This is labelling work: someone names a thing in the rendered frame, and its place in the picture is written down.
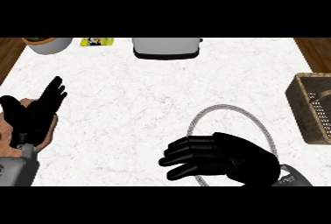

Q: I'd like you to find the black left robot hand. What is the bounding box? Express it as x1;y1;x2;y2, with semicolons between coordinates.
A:
0;75;68;148

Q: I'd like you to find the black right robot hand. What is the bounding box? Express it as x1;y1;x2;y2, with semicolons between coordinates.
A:
159;131;283;187

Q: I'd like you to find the brown wicker basket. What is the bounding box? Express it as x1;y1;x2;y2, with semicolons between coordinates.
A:
284;72;331;145

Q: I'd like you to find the brown wooden cutting board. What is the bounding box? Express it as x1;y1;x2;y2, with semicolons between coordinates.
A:
0;98;60;158

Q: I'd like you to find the grey plant pot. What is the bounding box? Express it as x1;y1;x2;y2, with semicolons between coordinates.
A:
21;38;76;56

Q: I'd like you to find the yellow printed box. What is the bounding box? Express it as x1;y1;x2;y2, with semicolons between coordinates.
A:
79;38;116;47

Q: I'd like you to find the white toaster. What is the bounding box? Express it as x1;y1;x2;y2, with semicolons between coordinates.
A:
130;38;204;61

